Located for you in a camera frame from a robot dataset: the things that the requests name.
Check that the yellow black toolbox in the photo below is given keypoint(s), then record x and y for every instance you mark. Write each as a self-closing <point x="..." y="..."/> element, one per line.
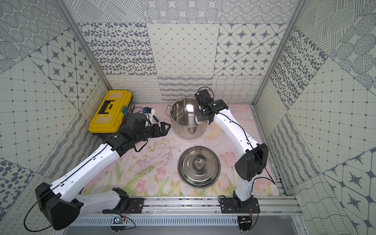
<point x="113" y="109"/>

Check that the stainless steel pot lid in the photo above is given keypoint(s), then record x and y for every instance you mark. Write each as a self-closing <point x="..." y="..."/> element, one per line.
<point x="199" y="167"/>

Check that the aluminium mounting rail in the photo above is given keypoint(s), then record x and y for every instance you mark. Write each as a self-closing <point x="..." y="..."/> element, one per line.
<point x="193" y="211"/>

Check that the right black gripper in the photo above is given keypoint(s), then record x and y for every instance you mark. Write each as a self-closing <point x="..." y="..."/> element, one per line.
<point x="200" y="118"/>

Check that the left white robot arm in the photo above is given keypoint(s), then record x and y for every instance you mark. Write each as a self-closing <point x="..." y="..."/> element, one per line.
<point x="61" y="203"/>

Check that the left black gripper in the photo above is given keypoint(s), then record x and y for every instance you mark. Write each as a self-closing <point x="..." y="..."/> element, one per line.
<point x="156" y="130"/>

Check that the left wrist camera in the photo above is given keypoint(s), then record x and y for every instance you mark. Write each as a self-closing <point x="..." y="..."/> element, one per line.
<point x="149" y="112"/>

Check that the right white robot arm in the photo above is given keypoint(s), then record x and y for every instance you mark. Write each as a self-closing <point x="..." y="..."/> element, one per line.
<point x="252" y="163"/>

